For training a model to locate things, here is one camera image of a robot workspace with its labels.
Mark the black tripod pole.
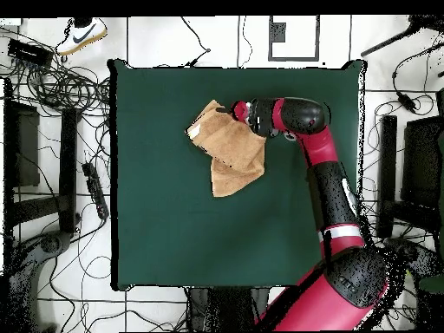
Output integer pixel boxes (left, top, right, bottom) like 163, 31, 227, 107
360, 14, 444, 58

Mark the black power adapter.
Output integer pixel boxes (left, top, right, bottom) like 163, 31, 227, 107
396, 91, 417, 114

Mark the dark green table cloth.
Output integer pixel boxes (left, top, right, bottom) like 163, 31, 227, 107
108, 58, 368, 291

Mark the dark tripod base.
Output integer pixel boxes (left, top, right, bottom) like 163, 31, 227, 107
6, 230, 74, 332
384, 237, 441, 278

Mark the black network switch box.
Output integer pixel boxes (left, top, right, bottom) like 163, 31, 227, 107
6, 38, 55, 69

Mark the black metal frame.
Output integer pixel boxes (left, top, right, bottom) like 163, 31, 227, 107
375, 114, 444, 240
3, 79, 82, 237

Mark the person's foot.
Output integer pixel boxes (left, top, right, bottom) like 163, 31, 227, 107
55, 16, 109, 57

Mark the black robot pedestal stand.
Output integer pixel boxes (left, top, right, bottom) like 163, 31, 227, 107
186, 286, 271, 332

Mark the thin black cable with plug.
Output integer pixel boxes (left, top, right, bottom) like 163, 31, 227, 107
180, 16, 212, 68

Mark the tan terry towel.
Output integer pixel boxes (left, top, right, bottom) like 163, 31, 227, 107
186, 99, 267, 199

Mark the black power strip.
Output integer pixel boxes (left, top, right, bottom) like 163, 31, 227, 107
82, 161, 110, 220

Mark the black cable tangle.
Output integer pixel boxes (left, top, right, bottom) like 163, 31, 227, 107
0, 27, 112, 119

